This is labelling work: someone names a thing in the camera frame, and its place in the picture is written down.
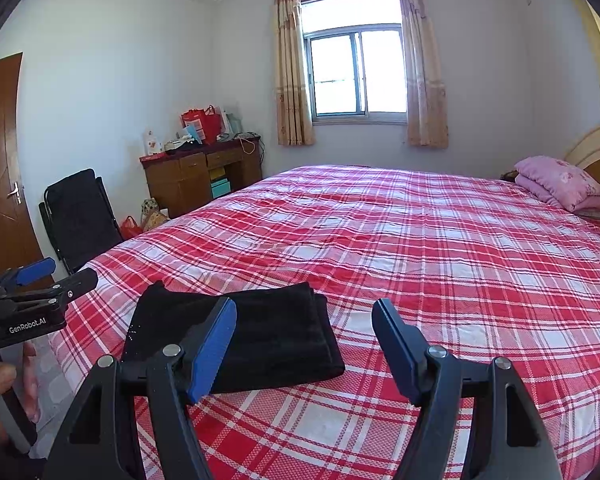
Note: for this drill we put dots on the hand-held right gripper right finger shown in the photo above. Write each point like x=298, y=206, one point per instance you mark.
x=395, y=350

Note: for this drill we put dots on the brown wooden door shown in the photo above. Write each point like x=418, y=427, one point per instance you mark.
x=5, y=185

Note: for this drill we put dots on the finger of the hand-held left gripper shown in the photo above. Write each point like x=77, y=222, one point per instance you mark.
x=75, y=282
x=32, y=270

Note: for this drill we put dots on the teal box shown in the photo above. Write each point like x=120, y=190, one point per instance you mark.
x=219, y=188

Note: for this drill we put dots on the patterned bag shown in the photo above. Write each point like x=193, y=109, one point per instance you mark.
x=155, y=217

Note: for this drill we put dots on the white printed carton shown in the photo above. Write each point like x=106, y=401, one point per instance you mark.
x=152, y=144

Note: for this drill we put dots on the window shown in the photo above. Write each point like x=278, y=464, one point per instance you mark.
x=380, y=70

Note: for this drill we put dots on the red paper bag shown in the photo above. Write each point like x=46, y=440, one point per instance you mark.
x=207, y=127

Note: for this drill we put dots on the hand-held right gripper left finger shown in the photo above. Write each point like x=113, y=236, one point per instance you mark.
x=215, y=350

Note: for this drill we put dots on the cream wooden headboard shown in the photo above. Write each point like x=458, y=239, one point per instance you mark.
x=595, y=150

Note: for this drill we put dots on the red plastic bag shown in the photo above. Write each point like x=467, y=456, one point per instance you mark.
x=130, y=229

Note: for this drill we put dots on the black folding chair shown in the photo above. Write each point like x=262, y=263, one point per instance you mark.
x=80, y=210

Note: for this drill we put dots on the red plaid bed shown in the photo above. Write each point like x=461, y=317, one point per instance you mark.
x=380, y=240

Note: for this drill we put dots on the pink pillow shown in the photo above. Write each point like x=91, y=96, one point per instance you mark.
x=560, y=180

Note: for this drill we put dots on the beige curtain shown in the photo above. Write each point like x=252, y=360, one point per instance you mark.
x=292, y=85
x=422, y=85

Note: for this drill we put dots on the black pants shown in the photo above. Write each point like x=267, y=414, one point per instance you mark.
x=280, y=330

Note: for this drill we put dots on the brown wooden desk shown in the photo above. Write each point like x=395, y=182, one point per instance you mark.
x=180, y=180

